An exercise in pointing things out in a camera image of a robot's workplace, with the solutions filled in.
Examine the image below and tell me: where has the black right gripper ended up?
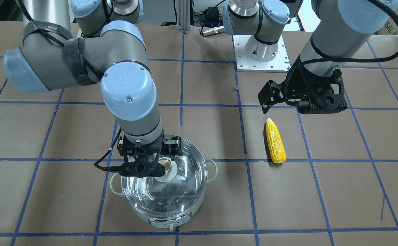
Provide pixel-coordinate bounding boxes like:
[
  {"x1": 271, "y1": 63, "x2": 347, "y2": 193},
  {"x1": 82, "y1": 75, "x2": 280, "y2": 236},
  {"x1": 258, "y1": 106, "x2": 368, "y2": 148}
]
[{"x1": 116, "y1": 135, "x2": 183, "y2": 178}]

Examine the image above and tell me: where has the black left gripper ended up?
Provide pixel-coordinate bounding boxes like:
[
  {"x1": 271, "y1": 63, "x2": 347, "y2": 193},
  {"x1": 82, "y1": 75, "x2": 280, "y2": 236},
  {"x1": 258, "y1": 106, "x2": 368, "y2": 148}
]
[{"x1": 258, "y1": 66, "x2": 348, "y2": 114}]

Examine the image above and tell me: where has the glass pot lid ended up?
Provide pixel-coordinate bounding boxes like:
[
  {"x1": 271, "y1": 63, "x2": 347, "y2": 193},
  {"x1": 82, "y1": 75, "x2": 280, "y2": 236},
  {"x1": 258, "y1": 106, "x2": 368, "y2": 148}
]
[{"x1": 121, "y1": 136, "x2": 208, "y2": 219}]

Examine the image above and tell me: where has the yellow corn cob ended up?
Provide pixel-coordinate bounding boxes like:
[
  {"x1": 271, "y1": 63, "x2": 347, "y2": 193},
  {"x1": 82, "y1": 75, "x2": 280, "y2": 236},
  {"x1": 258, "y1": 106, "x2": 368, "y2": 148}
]
[{"x1": 265, "y1": 118, "x2": 287, "y2": 164}]

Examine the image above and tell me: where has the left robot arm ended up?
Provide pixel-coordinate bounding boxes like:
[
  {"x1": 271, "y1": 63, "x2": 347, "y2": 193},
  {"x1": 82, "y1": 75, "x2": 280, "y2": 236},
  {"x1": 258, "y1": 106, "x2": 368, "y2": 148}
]
[{"x1": 223, "y1": 0, "x2": 398, "y2": 114}]

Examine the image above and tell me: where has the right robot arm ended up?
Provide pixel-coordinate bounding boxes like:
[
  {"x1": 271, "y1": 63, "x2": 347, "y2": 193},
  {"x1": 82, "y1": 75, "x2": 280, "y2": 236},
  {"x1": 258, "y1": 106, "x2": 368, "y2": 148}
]
[{"x1": 3, "y1": 0, "x2": 183, "y2": 178}]

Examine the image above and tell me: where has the pale green steel pot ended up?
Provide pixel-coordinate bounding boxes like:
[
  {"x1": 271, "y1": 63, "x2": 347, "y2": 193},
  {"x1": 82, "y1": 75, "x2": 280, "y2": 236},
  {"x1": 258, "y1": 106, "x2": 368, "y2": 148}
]
[{"x1": 109, "y1": 158, "x2": 218, "y2": 230}]

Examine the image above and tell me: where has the brown paper table cover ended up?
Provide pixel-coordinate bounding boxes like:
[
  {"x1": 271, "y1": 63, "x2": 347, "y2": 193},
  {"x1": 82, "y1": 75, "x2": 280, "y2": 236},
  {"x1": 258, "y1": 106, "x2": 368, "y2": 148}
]
[{"x1": 0, "y1": 22, "x2": 398, "y2": 246}]

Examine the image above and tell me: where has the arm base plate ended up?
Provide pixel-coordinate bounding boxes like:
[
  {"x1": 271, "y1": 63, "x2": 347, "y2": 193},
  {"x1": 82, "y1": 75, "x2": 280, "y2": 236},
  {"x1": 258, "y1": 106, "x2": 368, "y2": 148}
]
[{"x1": 233, "y1": 35, "x2": 291, "y2": 73}]

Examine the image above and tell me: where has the aluminium frame post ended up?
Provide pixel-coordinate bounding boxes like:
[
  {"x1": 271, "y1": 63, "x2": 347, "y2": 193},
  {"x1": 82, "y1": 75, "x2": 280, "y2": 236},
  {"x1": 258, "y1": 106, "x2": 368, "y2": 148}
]
[{"x1": 174, "y1": 0, "x2": 192, "y2": 33}]

